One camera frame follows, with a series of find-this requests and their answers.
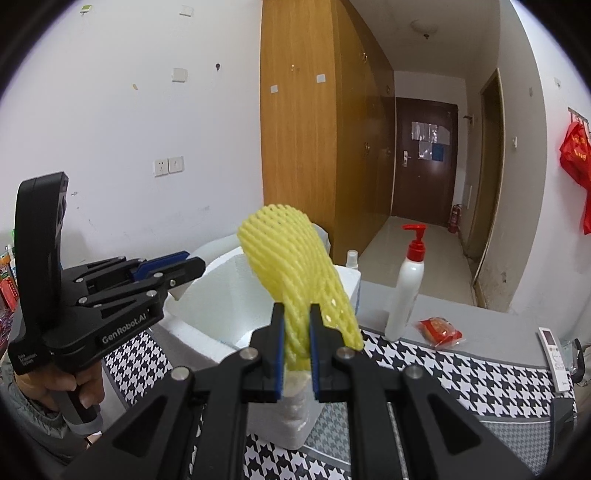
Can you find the white foam box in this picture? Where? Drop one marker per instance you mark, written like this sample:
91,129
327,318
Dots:
217,304

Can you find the white lotion pump bottle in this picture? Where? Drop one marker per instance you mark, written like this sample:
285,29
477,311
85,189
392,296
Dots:
406,295

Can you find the dark brown entrance door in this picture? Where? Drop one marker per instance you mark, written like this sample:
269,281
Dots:
415,189

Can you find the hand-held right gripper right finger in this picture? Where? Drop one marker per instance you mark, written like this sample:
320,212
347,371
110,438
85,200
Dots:
314,355

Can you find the person's left forearm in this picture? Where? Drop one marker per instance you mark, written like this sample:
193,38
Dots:
27,415

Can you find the red plastic bag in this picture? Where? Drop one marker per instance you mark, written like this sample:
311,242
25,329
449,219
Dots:
577,157
587,210

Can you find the white remote control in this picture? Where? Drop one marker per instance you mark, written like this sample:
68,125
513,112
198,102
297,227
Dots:
554,355

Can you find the red fire extinguisher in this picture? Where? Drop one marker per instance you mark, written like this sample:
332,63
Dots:
455,220

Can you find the white wall socket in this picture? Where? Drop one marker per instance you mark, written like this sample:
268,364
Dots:
161,166
176,165

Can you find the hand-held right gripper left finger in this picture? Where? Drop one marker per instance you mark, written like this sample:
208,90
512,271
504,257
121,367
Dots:
278,364

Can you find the person's left hand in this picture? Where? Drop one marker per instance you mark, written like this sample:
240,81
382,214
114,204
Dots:
90,383

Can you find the clear blue spray bottle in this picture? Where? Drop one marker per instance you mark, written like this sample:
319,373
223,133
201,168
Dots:
352,261

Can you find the wooden wardrobe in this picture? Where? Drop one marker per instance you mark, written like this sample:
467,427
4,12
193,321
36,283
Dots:
314,138

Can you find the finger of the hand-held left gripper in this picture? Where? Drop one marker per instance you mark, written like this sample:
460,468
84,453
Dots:
157,266
175,274

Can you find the ceiling lamp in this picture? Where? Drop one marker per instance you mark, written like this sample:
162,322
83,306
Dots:
425,27

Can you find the red snack packet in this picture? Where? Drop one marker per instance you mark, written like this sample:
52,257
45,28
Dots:
441,332

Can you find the yellow foam net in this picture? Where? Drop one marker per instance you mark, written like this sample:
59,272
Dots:
295,267

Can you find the white wall cover plate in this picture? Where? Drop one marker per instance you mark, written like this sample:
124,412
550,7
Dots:
180,75

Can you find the colourful packets pile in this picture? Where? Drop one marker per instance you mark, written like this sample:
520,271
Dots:
8,286

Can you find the papers on door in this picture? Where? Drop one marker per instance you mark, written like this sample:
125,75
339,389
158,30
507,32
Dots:
429,141

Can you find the wooden side door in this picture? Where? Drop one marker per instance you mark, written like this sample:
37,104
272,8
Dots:
487,184

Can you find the houndstooth tablecloth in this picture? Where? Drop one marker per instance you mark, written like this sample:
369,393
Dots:
461,383

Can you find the metal wall hook rack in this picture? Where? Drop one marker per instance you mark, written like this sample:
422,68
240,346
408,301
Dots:
579,115

